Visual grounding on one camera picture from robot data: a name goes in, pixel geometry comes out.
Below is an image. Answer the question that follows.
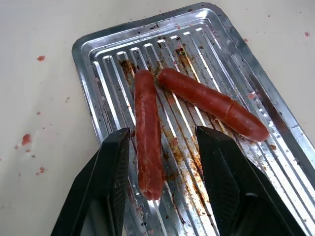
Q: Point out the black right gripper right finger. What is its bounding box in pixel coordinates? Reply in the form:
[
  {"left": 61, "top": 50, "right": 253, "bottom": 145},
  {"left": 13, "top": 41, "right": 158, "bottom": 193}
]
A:
[{"left": 195, "top": 125, "right": 307, "bottom": 236}]

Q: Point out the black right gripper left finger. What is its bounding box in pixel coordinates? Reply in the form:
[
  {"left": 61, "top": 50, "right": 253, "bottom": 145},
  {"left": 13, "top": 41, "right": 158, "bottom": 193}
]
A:
[{"left": 51, "top": 127, "right": 131, "bottom": 236}]

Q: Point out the red sausage with split skin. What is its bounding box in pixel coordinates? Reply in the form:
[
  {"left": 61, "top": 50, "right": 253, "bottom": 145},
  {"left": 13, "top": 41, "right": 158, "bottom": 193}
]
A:
[{"left": 133, "top": 69, "right": 165, "bottom": 201}]

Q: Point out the red sausage with cut mark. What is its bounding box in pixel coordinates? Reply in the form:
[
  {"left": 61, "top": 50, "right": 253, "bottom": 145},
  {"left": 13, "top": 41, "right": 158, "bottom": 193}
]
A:
[{"left": 157, "top": 67, "right": 270, "bottom": 143}]

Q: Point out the ribbed silver metal tray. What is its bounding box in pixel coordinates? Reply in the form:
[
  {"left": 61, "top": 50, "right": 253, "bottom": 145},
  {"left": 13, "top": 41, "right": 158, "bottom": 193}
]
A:
[{"left": 71, "top": 2, "right": 315, "bottom": 236}]

